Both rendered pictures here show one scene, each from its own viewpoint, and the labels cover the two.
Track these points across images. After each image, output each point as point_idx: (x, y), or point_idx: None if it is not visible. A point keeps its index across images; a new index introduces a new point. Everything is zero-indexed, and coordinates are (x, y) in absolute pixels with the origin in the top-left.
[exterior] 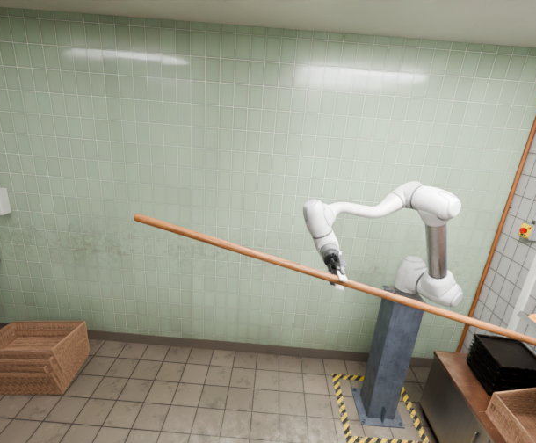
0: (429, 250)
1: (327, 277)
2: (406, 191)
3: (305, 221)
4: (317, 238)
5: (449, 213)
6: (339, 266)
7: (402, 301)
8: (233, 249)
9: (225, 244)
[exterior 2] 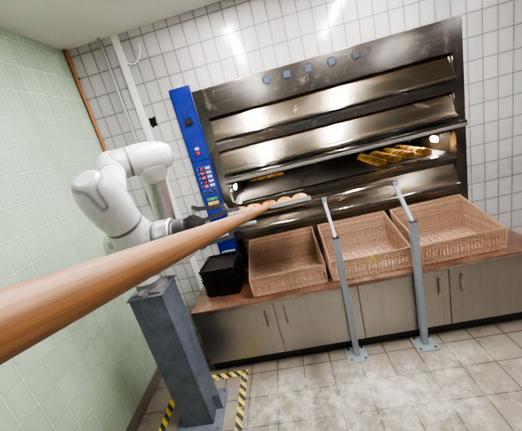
0: (163, 211)
1: (245, 215)
2: (116, 156)
3: (102, 214)
4: (135, 227)
5: (172, 156)
6: (223, 209)
7: (258, 210)
8: (204, 237)
9: (192, 236)
